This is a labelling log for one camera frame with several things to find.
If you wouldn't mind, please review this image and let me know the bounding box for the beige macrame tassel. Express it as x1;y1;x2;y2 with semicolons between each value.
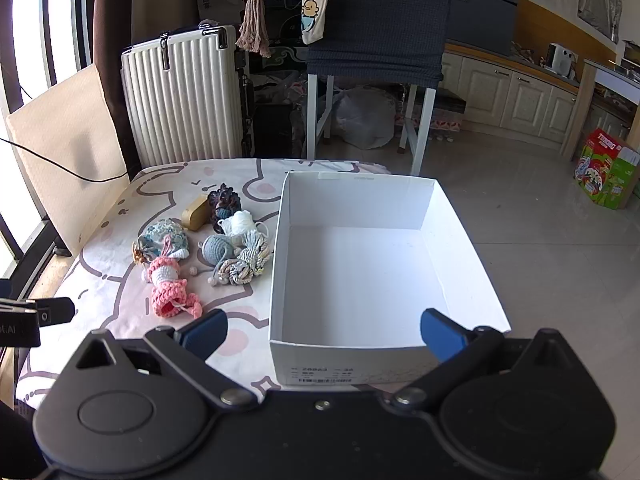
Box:
235;0;274;59

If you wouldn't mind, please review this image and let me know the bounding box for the white countertop appliance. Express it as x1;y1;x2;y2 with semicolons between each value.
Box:
544;42;579;79

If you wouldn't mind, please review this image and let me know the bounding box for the beige flat board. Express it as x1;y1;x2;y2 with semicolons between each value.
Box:
6;63;132;256

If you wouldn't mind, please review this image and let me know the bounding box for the grey storage box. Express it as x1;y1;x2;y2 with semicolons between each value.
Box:
447;0;520;57

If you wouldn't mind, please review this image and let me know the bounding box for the cream kitchen cabinet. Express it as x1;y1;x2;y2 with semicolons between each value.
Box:
440;42;584;151

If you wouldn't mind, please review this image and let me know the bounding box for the striped rope tassel knot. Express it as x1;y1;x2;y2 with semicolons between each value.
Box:
210;232;275;286

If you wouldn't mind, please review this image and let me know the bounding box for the black window railing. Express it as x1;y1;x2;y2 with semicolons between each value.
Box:
0;0;96;271

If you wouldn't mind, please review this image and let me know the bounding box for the oval wooden block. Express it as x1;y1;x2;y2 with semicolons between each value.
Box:
181;195;211;232

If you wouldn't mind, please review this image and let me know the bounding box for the brown curtain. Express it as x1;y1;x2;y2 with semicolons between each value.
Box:
92;0;144;171

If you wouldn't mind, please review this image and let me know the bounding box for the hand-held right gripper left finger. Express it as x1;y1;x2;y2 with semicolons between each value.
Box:
74;309;259;409

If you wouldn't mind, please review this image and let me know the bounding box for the black low bench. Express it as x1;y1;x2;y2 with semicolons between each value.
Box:
432;87;468;132

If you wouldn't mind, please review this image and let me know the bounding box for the pink crochet doll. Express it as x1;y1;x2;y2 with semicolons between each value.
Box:
145;237;203;319

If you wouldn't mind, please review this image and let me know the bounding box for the white yarn ball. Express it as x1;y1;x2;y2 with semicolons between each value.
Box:
218;210;262;239

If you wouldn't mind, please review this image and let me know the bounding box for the cream duck print tote bag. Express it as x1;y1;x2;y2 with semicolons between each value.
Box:
301;0;337;46

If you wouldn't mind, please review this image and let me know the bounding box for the wooden leg table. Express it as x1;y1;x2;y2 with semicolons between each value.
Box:
570;57;640;162

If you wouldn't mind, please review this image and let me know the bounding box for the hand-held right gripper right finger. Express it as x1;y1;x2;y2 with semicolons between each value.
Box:
390;308;575;413

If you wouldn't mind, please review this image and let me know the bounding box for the blue-grey crochet toy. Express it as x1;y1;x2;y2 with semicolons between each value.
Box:
200;234;236;266

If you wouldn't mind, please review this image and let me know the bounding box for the dark blue waffle cloth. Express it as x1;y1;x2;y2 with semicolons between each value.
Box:
306;0;456;89

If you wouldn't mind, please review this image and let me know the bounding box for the blue floral drawstring pouch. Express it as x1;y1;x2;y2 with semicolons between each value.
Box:
132;219;190;263

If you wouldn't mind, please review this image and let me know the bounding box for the translucent plastic bag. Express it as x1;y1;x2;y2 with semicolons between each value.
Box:
332;86;397;150

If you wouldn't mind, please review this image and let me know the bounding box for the green and red carton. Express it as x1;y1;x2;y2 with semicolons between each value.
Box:
573;129;640;210

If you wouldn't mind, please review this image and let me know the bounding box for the dark purple crochet flower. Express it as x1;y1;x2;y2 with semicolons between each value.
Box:
207;183;243;234

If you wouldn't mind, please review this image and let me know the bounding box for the white ribbed suitcase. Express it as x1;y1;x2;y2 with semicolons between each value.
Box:
120;25;246;167

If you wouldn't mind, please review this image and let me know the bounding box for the white cardboard box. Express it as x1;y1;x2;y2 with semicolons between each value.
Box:
269;171;512;387

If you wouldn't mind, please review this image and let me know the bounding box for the black hard case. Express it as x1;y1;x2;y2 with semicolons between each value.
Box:
242;50;297;159

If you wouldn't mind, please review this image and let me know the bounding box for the black cable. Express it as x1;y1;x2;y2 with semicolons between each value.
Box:
0;137;129;183

